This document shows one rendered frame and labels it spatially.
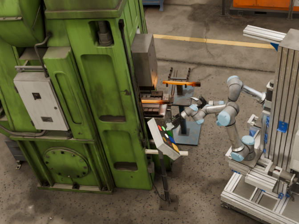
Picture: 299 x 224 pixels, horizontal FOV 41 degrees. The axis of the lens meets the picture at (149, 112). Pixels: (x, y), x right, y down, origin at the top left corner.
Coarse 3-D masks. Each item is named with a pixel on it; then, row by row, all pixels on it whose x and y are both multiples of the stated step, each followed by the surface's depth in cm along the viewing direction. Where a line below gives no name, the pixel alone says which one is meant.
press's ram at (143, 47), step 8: (136, 40) 366; (144, 40) 365; (152, 40) 370; (136, 48) 357; (144, 48) 356; (152, 48) 371; (136, 56) 356; (144, 56) 355; (152, 56) 372; (136, 64) 363; (144, 64) 361; (152, 64) 373; (136, 72) 370; (144, 72) 368; (152, 72) 374; (144, 80) 375; (152, 80) 375
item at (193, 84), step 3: (165, 81) 443; (168, 81) 442; (171, 81) 441; (174, 81) 441; (177, 81) 440; (192, 81) 436; (180, 84) 439; (183, 84) 438; (189, 84) 435; (192, 84) 433; (195, 84) 434; (198, 84) 433
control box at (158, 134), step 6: (150, 120) 372; (156, 120) 373; (150, 126) 369; (156, 126) 364; (162, 126) 377; (156, 132) 360; (162, 132) 365; (156, 138) 356; (162, 138) 354; (168, 138) 369; (156, 144) 353; (162, 144) 349; (168, 144) 356; (162, 150) 354; (168, 150) 357; (174, 150) 361; (174, 156) 365
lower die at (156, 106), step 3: (141, 99) 424; (144, 99) 423; (147, 99) 422; (150, 99) 422; (153, 99) 421; (156, 99) 421; (159, 99) 420; (144, 105) 416; (147, 105) 416; (150, 105) 415; (153, 105) 415; (156, 105) 414; (159, 105) 414; (147, 108) 414; (150, 108) 413; (153, 108) 413; (156, 108) 412; (159, 108) 414; (144, 111) 412; (147, 111) 412; (150, 111) 411; (153, 111) 410; (156, 111) 409; (159, 111) 415; (156, 114) 413
